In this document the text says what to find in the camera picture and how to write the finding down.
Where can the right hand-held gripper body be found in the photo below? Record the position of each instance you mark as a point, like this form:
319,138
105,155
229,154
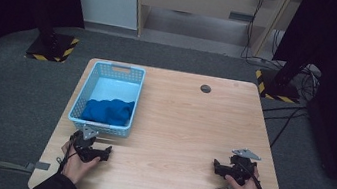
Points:
239,167

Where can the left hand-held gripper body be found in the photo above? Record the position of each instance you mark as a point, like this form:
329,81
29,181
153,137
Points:
86,144

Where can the blue cloth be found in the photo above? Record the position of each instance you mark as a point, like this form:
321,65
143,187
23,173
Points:
108,112

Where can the light blue plastic basket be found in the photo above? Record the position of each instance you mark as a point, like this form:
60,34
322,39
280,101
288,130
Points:
108,97

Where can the person's left hand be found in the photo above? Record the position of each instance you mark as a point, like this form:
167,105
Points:
76,166

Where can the grey tape strip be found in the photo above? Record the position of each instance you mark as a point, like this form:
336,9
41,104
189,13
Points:
39,166

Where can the round grey table grommet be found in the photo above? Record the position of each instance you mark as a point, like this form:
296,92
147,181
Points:
205,88

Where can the black stand with striped base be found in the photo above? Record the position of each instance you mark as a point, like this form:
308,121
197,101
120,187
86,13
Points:
52,45
280,86

